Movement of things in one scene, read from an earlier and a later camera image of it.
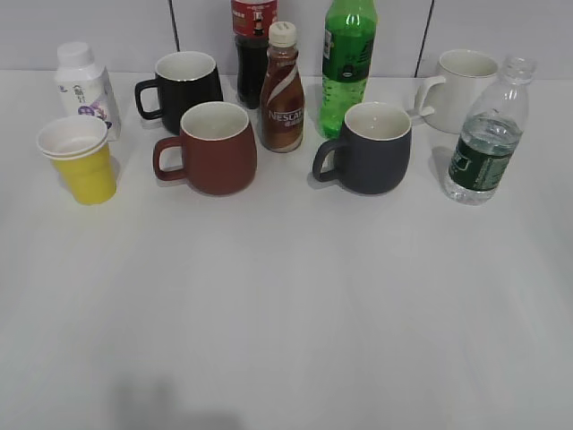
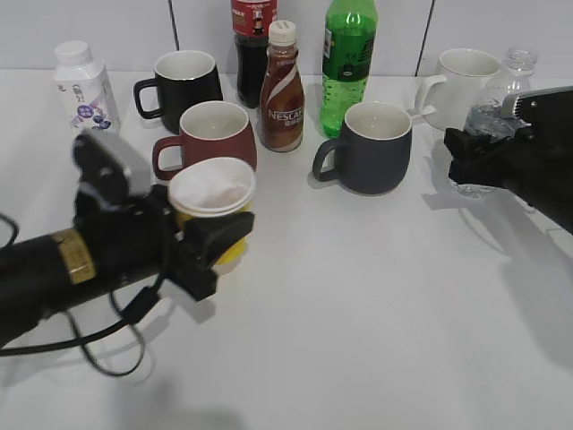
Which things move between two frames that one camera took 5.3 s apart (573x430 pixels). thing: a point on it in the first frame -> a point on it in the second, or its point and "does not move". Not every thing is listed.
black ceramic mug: x=186 y=80 does not move
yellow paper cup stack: x=80 y=146 -> x=211 y=188
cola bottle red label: x=251 y=21 does not move
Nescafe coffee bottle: x=282 y=91 does not move
